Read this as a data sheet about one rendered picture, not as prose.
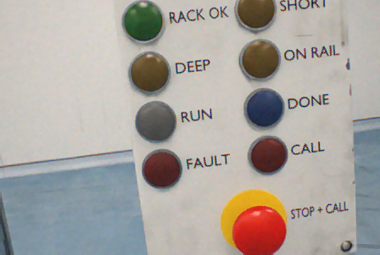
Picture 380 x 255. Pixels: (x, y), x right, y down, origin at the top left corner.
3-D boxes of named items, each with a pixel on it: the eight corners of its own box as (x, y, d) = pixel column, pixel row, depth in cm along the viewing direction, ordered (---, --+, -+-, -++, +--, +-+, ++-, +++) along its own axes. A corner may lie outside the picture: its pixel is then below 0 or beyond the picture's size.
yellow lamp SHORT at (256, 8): (278, 26, 32) (275, -14, 31) (240, 30, 32) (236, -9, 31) (275, 26, 33) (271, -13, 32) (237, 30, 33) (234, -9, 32)
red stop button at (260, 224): (290, 257, 33) (287, 207, 32) (237, 266, 33) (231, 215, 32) (275, 231, 37) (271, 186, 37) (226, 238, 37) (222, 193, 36)
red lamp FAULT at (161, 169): (183, 186, 34) (178, 151, 33) (145, 191, 33) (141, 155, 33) (182, 183, 34) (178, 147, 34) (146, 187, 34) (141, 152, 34)
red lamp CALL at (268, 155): (289, 172, 34) (287, 136, 33) (253, 177, 34) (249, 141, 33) (286, 169, 35) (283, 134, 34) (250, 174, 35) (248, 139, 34)
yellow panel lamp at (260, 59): (282, 76, 33) (279, 38, 32) (244, 81, 33) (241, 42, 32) (279, 75, 33) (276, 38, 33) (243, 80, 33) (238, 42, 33)
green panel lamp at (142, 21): (165, 39, 32) (160, -2, 31) (125, 43, 31) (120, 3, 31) (164, 38, 32) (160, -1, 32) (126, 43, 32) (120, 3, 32)
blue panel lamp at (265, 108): (286, 125, 33) (283, 88, 33) (248, 130, 33) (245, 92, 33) (282, 123, 34) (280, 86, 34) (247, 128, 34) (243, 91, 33)
